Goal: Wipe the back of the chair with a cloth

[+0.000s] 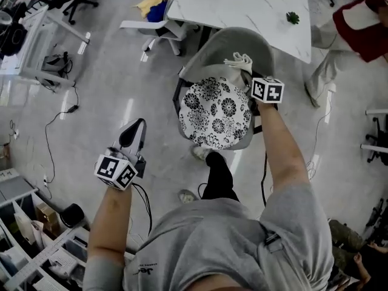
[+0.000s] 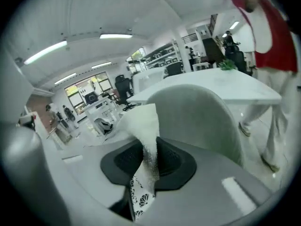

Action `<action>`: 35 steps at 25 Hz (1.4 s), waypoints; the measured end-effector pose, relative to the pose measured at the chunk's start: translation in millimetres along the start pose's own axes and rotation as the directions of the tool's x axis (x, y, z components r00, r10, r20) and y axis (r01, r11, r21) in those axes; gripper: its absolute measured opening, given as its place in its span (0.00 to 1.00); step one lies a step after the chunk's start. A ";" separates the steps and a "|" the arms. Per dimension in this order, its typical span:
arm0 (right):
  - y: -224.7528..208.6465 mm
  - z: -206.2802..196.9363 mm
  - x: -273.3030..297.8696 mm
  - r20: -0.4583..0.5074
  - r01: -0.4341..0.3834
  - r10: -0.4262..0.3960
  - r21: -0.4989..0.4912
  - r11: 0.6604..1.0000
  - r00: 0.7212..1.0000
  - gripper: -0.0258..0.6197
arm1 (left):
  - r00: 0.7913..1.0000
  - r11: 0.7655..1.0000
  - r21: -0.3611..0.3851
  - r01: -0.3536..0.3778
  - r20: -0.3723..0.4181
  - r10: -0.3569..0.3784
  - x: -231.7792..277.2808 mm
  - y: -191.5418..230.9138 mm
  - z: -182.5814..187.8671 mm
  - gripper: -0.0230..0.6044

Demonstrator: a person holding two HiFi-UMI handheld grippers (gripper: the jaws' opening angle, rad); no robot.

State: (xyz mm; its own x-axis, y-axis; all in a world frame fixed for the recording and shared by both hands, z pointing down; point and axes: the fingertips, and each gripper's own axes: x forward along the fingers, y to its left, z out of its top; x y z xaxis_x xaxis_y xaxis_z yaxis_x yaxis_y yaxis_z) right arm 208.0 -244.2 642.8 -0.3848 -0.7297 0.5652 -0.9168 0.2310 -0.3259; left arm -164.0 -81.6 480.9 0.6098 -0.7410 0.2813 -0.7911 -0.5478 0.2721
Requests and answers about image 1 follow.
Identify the black round appliance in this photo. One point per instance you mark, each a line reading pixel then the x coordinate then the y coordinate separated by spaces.
pixel 13 39

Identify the white paper bag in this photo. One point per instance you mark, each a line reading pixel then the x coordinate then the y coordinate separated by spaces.
pixel 25 229

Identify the grey backpack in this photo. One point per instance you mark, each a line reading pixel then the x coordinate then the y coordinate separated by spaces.
pixel 54 64

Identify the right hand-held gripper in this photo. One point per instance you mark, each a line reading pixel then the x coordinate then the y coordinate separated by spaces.
pixel 266 91

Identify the white work table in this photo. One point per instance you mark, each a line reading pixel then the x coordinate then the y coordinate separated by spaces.
pixel 39 35

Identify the person's shoe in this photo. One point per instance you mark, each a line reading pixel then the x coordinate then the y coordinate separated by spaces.
pixel 188 196
pixel 200 152

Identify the person's black trousers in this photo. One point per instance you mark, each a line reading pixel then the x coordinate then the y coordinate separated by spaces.
pixel 219 177

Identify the blue cloth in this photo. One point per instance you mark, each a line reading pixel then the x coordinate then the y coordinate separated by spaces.
pixel 157 12

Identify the black waste bin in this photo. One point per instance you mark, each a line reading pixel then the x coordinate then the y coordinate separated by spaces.
pixel 72 215

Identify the person's right shoe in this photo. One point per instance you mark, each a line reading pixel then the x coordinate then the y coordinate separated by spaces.
pixel 200 152

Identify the grey shell chair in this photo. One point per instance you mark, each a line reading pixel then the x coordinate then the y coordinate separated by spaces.
pixel 218 47

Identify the small green plant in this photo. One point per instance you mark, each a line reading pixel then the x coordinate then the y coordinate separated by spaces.
pixel 293 18

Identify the white desk frame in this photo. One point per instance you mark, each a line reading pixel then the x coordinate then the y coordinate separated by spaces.
pixel 377 112

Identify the person's right forearm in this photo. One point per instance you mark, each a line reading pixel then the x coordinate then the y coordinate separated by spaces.
pixel 282 150

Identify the brown cardboard box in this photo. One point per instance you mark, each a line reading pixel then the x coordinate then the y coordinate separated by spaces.
pixel 47 215

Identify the person's left forearm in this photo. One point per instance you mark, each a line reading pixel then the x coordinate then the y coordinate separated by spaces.
pixel 110 220

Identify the white storage shelf unit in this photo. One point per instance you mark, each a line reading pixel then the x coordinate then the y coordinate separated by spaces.
pixel 39 259

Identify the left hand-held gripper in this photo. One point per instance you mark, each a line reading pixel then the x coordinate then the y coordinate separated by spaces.
pixel 109 170

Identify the floral round seat cushion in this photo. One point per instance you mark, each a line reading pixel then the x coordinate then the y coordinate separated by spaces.
pixel 212 114

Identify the white marble table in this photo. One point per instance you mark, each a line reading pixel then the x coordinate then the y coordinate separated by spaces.
pixel 236 2

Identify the person's grey t-shirt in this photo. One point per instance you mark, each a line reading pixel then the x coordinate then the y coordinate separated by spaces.
pixel 212 238

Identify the yellow cloth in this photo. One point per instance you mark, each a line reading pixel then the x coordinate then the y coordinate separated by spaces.
pixel 148 5

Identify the person's left shoe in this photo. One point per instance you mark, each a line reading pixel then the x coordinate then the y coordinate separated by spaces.
pixel 188 196

